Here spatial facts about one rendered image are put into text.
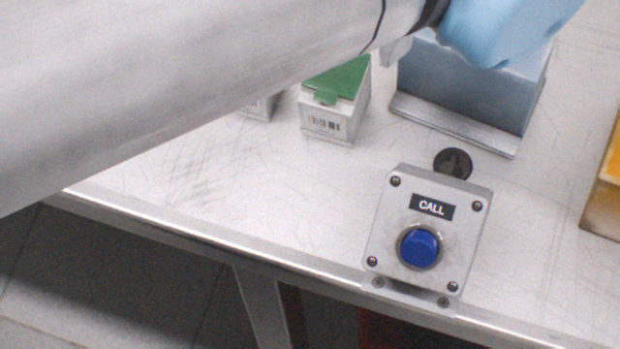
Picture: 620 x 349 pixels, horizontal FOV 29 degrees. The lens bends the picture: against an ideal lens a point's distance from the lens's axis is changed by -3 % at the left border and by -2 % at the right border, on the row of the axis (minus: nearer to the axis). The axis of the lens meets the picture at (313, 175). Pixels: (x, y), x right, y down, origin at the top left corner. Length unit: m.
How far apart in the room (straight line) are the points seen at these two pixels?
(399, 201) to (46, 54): 0.52
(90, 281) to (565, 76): 1.04
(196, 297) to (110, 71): 1.48
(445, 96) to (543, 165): 0.09
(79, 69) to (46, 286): 1.53
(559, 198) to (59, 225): 1.10
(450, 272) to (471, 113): 0.14
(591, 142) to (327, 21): 0.57
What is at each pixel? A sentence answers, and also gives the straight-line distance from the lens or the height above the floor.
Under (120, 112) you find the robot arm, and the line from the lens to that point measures 0.33.
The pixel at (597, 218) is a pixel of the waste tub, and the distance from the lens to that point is 0.87.
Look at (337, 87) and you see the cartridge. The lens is 0.85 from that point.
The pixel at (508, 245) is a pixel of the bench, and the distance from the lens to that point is 0.88.
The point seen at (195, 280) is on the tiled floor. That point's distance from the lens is 1.80.
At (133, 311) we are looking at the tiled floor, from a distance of 1.81.
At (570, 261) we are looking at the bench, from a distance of 0.89.
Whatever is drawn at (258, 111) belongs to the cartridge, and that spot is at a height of 0.89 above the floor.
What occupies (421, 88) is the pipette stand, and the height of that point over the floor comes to 0.90.
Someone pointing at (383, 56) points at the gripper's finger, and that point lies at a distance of 0.75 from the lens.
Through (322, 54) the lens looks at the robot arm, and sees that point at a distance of 0.38.
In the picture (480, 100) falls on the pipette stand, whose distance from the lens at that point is 0.88.
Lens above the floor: 1.70
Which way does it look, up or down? 67 degrees down
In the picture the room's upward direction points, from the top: 6 degrees counter-clockwise
